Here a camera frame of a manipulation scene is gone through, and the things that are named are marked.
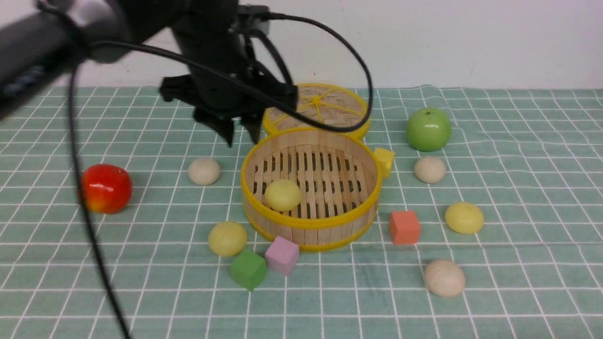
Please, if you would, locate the green cube block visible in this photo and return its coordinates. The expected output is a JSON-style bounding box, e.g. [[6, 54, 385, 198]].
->
[[230, 249, 268, 291]]

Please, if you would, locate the red pomegranate toy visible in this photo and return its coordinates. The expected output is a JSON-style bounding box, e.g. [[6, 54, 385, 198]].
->
[[80, 163, 133, 214]]

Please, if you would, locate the bamboo steamer tray yellow rim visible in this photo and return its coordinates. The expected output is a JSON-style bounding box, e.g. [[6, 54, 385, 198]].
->
[[240, 129, 383, 252]]

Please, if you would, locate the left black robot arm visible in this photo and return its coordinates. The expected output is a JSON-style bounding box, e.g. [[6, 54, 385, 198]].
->
[[1, 0, 298, 144]]

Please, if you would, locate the white bun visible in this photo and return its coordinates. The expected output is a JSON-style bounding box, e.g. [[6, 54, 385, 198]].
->
[[414, 156, 447, 184], [188, 157, 220, 186], [424, 259, 466, 298]]

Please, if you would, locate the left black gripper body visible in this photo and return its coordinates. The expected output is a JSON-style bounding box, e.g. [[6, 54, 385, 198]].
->
[[159, 28, 298, 129]]

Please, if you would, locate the yellow cube block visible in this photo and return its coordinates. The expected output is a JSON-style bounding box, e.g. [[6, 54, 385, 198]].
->
[[374, 147, 395, 178]]

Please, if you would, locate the pink cube block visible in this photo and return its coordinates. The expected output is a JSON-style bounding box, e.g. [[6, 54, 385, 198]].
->
[[264, 236, 300, 276]]

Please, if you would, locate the yellow bun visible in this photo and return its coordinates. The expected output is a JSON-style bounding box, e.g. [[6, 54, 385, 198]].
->
[[208, 221, 248, 257], [444, 202, 485, 234], [264, 179, 302, 212]]

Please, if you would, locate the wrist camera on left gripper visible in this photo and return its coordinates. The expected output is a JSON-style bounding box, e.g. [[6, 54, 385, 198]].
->
[[236, 5, 270, 35]]

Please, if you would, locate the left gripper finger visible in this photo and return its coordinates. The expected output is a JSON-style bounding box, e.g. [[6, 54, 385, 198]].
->
[[240, 113, 263, 145], [203, 119, 235, 148]]

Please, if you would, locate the woven bamboo steamer lid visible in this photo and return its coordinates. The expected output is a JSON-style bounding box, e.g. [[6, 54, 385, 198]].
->
[[263, 83, 367, 135]]

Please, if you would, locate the orange cube block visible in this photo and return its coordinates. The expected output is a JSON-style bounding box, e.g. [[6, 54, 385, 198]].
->
[[389, 210, 422, 245]]

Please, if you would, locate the green apple toy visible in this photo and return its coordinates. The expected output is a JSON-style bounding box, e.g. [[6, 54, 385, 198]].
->
[[406, 107, 452, 152]]

